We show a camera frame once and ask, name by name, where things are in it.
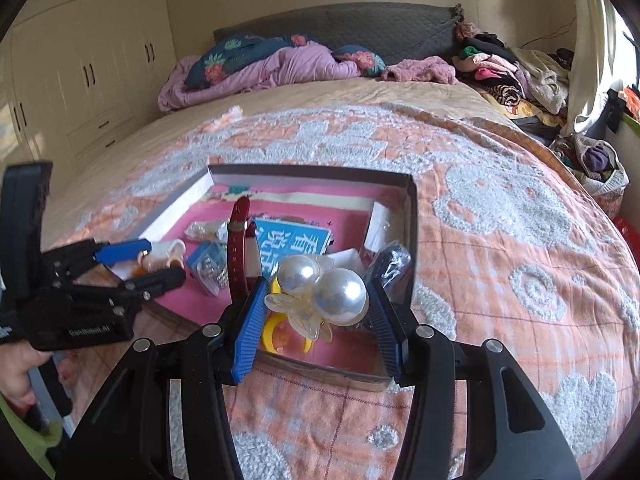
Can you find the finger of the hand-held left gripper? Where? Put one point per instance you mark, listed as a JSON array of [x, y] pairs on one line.
[[160, 280], [125, 252]]

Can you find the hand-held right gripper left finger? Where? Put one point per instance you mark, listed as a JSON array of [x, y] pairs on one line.
[[247, 340]]

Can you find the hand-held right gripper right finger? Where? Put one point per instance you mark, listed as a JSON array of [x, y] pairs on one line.
[[387, 340]]

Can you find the yellow rings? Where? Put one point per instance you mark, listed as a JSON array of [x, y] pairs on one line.
[[272, 335]]

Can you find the peach spiral hair clip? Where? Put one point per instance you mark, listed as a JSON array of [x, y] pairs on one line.
[[165, 255]]

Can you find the small blue box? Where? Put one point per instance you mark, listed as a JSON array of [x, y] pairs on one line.
[[195, 255]]

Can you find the pearl hair clip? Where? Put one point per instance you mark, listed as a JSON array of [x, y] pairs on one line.
[[340, 295]]

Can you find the hair accessory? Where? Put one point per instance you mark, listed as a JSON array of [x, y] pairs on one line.
[[390, 265]]

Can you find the dark cardboard box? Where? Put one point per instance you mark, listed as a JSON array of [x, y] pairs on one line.
[[407, 240]]

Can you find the person's left hand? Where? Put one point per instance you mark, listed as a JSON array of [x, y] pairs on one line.
[[17, 375]]

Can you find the blue printed card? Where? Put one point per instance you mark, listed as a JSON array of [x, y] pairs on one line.
[[300, 237]]

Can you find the orange patterned blanket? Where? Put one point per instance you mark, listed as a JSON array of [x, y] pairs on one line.
[[500, 285]]

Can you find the pink printed sheet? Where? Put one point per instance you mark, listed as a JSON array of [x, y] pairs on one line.
[[340, 215]]

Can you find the cream wardrobe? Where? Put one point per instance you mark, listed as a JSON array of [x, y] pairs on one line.
[[90, 60]]

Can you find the large floral pillow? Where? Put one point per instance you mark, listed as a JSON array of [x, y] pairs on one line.
[[225, 60]]

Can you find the pink quilt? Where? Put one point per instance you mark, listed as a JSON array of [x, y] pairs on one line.
[[290, 67]]

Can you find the basket of clothes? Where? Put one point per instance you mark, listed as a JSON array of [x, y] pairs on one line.
[[595, 165]]

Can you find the pink fuzzy garment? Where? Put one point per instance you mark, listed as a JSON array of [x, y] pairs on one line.
[[425, 70]]

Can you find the small floral pillow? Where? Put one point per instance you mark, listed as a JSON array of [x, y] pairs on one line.
[[360, 60]]

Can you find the pile of clothes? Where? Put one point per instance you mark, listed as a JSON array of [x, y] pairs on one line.
[[505, 75]]

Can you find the grey padded headboard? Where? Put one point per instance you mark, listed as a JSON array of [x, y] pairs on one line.
[[375, 27]]

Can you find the windowsill clutter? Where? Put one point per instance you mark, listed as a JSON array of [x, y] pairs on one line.
[[630, 107]]

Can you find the cream curtain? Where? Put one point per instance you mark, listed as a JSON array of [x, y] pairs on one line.
[[590, 60]]

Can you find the window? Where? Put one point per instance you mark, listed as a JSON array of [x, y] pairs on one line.
[[632, 40]]

